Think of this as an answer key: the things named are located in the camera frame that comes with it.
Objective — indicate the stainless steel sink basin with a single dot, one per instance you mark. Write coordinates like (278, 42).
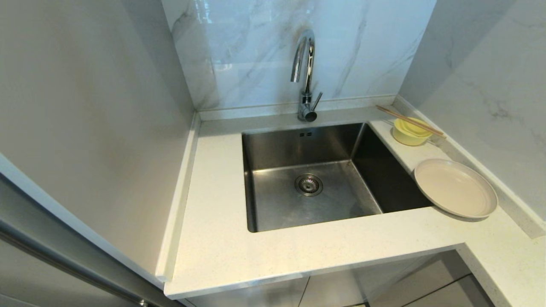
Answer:
(298, 187)

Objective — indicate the round metal drain strainer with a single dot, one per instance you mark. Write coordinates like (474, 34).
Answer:
(308, 184)

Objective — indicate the chrome gooseneck faucet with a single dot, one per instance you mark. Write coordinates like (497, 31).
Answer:
(307, 85)

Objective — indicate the small yellow bowl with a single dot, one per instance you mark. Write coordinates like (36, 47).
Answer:
(407, 137)

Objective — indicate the wooden chopstick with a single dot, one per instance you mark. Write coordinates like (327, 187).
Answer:
(409, 120)

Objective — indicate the glossy grey narrow cabinet door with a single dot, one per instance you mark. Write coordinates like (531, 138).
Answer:
(256, 296)

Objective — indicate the glossy grey wide cabinet door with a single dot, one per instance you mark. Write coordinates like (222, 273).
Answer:
(384, 277)

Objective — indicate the round beige plate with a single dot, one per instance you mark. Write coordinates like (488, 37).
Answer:
(454, 187)

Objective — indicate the glossy grey corner cabinet door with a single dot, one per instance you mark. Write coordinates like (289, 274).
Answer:
(456, 294)

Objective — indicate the grey tall cabinet door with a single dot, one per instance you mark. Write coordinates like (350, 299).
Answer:
(51, 256)

